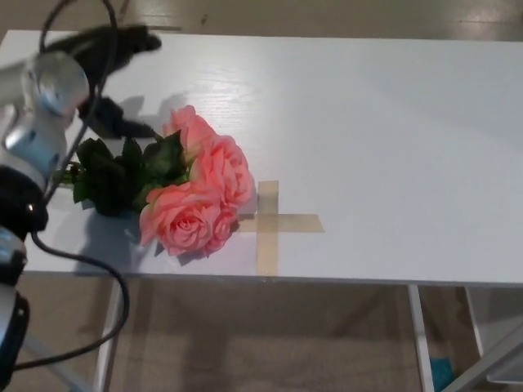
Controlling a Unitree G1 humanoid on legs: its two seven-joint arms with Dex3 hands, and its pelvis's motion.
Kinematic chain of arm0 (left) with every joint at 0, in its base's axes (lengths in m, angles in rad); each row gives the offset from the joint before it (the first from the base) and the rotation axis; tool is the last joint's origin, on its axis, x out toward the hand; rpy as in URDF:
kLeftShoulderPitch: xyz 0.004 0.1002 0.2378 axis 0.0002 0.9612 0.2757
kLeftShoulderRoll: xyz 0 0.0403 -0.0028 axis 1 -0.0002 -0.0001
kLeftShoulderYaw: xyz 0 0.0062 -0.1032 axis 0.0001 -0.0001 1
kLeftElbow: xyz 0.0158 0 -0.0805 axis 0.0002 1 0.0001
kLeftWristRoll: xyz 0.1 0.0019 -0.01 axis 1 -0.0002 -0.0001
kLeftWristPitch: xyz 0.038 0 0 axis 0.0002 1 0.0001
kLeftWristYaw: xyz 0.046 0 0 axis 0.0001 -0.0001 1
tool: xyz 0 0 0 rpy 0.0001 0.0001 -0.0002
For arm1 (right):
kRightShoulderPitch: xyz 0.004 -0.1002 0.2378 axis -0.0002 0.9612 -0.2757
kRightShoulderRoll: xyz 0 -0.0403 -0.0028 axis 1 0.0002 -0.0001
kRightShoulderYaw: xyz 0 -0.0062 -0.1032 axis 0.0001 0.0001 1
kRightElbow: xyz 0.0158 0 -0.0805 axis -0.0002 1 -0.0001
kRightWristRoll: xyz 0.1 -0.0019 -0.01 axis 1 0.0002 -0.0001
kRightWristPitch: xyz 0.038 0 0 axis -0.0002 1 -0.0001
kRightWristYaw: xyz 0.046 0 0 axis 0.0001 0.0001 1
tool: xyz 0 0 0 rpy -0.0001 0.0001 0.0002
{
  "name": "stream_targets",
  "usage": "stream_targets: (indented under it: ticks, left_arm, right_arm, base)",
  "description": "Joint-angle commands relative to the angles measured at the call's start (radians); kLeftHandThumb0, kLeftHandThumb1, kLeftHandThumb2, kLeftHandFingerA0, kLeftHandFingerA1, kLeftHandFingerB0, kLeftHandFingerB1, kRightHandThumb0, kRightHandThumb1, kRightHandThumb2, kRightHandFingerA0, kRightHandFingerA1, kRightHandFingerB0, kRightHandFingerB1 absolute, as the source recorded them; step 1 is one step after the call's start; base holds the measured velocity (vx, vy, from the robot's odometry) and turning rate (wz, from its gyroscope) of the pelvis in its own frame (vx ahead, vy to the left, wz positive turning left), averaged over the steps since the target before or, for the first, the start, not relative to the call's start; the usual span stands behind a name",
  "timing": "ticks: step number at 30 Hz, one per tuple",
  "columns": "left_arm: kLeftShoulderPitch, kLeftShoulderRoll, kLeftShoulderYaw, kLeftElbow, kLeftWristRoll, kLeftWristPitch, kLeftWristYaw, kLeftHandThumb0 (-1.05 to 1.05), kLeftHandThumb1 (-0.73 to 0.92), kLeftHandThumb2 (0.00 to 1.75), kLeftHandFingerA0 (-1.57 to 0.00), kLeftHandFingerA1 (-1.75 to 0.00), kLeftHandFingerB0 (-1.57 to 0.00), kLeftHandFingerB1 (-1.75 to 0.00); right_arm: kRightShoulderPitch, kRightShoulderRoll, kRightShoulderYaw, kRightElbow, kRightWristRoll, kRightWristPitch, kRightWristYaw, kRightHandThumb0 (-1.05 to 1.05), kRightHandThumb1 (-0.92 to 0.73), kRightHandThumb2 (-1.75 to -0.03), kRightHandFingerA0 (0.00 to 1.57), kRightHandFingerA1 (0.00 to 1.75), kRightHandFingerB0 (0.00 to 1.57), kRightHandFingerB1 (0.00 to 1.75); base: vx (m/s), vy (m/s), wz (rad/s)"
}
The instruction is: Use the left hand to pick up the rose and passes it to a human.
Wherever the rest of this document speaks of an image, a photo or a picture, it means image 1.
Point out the teal object on floor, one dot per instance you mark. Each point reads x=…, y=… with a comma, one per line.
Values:
x=441, y=367

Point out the tan masking tape strip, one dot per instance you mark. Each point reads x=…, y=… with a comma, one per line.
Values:
x=268, y=253
x=294, y=224

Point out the white metal table leg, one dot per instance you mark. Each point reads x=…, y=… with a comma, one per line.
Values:
x=474, y=322
x=107, y=359
x=423, y=347

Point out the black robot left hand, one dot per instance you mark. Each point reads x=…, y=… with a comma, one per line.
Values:
x=104, y=45

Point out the grey metal frame bar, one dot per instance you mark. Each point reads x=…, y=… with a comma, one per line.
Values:
x=490, y=363
x=53, y=367

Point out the pink rose bouquet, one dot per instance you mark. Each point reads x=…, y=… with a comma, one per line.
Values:
x=192, y=220

